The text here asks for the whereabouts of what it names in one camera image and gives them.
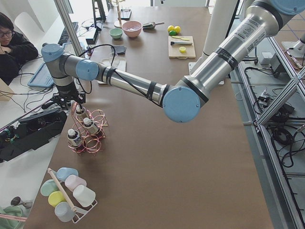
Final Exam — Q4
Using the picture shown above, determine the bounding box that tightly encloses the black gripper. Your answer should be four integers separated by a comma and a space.
51, 91, 86, 110

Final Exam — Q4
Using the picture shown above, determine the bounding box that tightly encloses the copper wire bottle basket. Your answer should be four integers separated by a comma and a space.
67, 103, 108, 156

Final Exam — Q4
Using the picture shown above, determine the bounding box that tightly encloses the tea bottle moved to tray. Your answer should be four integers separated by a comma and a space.
68, 128, 85, 153

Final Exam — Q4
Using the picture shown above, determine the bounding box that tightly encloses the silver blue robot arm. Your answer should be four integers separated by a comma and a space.
41, 0, 305, 123

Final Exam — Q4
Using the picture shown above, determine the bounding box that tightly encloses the tea bottle right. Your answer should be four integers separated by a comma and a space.
75, 105, 87, 122

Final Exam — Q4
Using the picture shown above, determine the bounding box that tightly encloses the tea bottle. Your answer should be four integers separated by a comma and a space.
83, 117, 100, 136
75, 105, 87, 122

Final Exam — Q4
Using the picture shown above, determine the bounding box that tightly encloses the tea bottle middle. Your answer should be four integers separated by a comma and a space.
83, 117, 100, 136

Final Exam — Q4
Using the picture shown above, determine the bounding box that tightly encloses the blue teach pendant upper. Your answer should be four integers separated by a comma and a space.
27, 63, 54, 88

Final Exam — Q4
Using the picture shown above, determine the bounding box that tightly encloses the wine glass on tray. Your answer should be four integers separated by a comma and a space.
109, 52, 120, 68

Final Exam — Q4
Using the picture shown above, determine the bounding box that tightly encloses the cream rabbit tray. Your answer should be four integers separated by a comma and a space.
96, 57, 126, 84

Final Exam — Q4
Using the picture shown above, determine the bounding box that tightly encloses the black bag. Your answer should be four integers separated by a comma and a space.
0, 108, 67, 162

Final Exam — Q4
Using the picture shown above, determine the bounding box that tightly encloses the grey folded cloth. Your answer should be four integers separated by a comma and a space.
112, 46, 126, 55

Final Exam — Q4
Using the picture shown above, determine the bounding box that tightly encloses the black keyboard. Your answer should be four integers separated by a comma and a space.
58, 22, 78, 45

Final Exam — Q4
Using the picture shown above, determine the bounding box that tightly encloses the green empty bowl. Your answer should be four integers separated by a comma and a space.
109, 28, 123, 39

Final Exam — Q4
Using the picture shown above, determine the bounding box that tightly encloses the pink plastic cup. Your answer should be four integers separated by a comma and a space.
65, 175, 87, 192

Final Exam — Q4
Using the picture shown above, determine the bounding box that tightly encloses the seated person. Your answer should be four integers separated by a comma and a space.
0, 13, 39, 85

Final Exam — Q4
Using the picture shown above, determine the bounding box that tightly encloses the wooden cup tree stand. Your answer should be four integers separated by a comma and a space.
111, 0, 126, 28

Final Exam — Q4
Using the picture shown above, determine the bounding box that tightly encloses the pink bowl with ice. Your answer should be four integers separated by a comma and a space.
122, 21, 142, 38

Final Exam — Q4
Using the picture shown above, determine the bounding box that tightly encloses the green plastic cup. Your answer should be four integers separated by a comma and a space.
40, 179, 59, 197

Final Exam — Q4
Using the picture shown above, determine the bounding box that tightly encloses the white plastic cup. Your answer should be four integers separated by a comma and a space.
73, 185, 96, 207

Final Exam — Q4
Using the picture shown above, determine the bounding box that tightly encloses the yellow plastic cup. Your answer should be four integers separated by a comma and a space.
48, 191, 66, 208

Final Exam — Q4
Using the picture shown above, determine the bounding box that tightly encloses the steel ice scoop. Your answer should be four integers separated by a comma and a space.
142, 22, 165, 30

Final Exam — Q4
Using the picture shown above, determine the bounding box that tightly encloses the bamboo cutting board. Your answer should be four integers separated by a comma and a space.
168, 36, 196, 59

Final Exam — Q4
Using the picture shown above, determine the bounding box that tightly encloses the steel muddler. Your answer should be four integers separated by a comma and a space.
170, 41, 193, 46

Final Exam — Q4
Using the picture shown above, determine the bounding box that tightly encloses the grey blue plastic cup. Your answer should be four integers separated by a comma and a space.
54, 202, 75, 222

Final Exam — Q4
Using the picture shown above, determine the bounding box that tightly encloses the half lemon slice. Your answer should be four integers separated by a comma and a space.
179, 47, 186, 53

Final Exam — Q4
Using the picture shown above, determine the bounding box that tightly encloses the green lime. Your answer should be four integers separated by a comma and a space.
169, 30, 177, 36

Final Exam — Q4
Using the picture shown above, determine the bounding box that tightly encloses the yellow plastic knife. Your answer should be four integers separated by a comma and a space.
172, 36, 190, 41

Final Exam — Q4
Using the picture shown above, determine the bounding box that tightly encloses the yellow lemon near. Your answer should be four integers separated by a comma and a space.
167, 25, 174, 32

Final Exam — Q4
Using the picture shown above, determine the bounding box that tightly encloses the yellow lemon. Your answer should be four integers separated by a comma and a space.
174, 26, 181, 34
167, 25, 174, 32

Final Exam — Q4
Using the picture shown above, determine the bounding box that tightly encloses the yellow lemon far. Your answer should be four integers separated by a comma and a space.
174, 26, 181, 34

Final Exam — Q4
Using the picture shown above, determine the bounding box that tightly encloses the aluminium frame post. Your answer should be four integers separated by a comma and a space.
54, 0, 82, 56

